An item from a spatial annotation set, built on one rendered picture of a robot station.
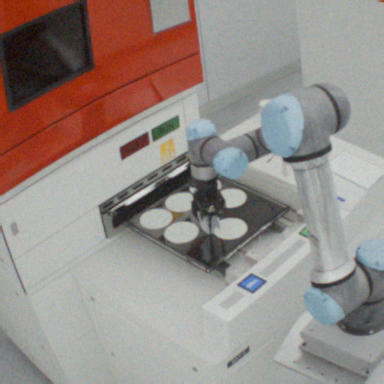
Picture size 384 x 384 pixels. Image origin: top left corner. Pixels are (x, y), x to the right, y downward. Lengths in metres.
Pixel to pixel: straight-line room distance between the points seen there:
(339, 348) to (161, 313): 0.56
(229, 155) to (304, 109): 0.39
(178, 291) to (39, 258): 0.44
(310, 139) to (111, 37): 0.71
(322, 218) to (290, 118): 0.23
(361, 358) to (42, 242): 1.02
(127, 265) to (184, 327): 0.34
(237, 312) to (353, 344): 0.34
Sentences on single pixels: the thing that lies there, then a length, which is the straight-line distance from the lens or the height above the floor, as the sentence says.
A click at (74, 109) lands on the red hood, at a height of 1.35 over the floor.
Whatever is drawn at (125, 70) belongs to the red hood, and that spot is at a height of 1.39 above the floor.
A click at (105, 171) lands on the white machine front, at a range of 1.87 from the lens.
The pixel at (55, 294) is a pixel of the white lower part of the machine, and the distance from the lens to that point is 1.94.
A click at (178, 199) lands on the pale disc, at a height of 0.90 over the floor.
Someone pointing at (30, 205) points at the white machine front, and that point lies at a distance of 1.73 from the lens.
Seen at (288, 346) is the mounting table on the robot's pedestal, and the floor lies 0.82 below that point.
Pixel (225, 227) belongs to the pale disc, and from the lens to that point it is 1.86.
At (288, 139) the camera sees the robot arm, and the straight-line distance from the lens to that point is 1.18.
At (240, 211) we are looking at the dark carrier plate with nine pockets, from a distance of 1.92.
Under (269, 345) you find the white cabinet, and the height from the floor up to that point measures 0.71.
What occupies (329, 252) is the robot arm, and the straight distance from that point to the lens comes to 1.29.
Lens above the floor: 2.04
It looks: 34 degrees down
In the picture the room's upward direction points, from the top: 7 degrees counter-clockwise
